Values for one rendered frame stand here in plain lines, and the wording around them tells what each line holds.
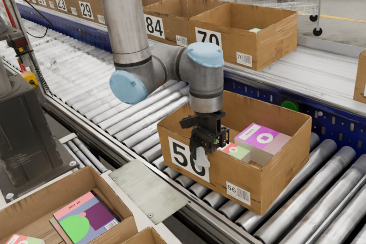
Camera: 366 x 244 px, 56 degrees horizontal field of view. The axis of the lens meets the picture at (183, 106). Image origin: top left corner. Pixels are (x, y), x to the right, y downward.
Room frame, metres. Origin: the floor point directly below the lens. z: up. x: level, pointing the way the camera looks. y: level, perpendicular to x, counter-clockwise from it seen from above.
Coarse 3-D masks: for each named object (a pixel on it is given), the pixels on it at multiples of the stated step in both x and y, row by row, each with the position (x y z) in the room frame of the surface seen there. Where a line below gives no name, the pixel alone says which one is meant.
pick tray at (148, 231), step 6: (150, 228) 0.59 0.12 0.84; (138, 234) 0.58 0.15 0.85; (144, 234) 0.58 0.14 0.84; (150, 234) 0.59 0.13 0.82; (156, 234) 0.57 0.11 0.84; (126, 240) 0.56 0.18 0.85; (132, 240) 0.57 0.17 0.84; (138, 240) 0.57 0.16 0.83; (144, 240) 0.58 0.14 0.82; (150, 240) 0.59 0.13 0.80; (156, 240) 0.58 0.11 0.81; (162, 240) 0.55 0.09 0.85
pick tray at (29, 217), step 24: (48, 192) 0.80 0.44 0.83; (72, 192) 0.83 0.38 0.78; (96, 192) 0.84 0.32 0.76; (0, 216) 0.72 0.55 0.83; (24, 216) 0.75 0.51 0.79; (48, 216) 0.77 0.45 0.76; (120, 216) 0.73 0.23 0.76; (0, 240) 0.70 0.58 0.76; (48, 240) 0.68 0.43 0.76; (96, 240) 0.58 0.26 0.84; (120, 240) 0.61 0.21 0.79
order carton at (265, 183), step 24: (240, 96) 1.04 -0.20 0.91; (168, 120) 0.98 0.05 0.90; (240, 120) 1.05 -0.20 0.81; (264, 120) 0.98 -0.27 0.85; (288, 120) 0.91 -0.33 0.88; (168, 144) 0.91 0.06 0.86; (288, 144) 0.75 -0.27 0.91; (216, 168) 0.76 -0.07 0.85; (240, 168) 0.70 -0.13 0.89; (264, 168) 0.67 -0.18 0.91; (288, 168) 0.76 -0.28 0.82; (264, 192) 0.67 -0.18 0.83
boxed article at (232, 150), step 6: (228, 144) 0.93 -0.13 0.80; (234, 144) 0.93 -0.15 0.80; (222, 150) 0.90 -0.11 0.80; (228, 150) 0.90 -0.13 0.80; (234, 150) 0.90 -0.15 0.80; (240, 150) 0.89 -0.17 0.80; (246, 150) 0.89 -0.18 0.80; (234, 156) 0.87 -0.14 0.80; (240, 156) 0.86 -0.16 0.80; (246, 156) 0.87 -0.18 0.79; (246, 162) 0.87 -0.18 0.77
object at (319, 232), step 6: (360, 186) 0.73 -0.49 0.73; (354, 192) 0.71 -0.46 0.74; (348, 198) 0.68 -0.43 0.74; (342, 204) 0.66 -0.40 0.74; (336, 210) 0.64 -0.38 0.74; (330, 216) 0.63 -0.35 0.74; (336, 216) 0.64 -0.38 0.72; (324, 222) 0.61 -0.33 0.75; (330, 222) 0.62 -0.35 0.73; (324, 228) 0.60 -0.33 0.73; (318, 234) 0.59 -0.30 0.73; (312, 240) 0.57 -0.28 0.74
